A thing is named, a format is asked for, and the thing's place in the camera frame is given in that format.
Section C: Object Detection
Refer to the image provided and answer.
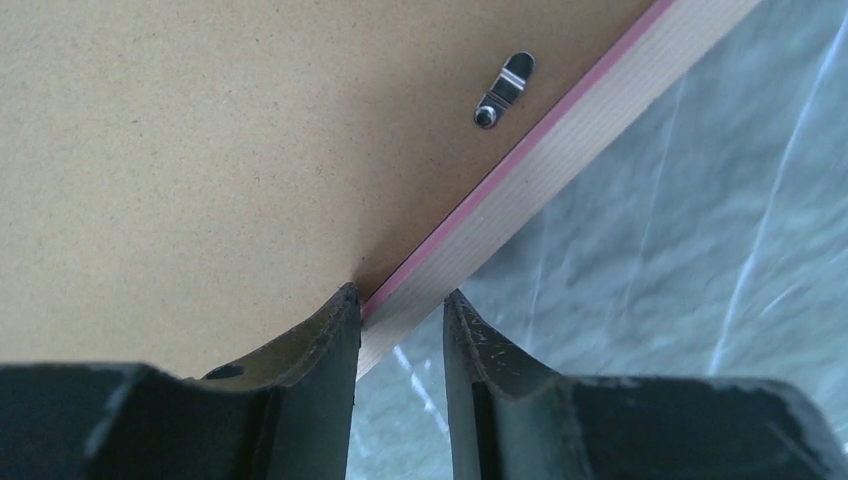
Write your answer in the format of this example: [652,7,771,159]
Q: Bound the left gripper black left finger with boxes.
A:
[1,284,361,479]

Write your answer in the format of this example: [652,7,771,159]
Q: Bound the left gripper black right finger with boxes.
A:
[443,291,847,479]

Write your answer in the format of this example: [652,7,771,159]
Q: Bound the pink picture frame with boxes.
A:
[1,1,753,377]

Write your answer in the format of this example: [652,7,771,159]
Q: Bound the metal frame turn clip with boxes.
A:
[473,51,536,130]

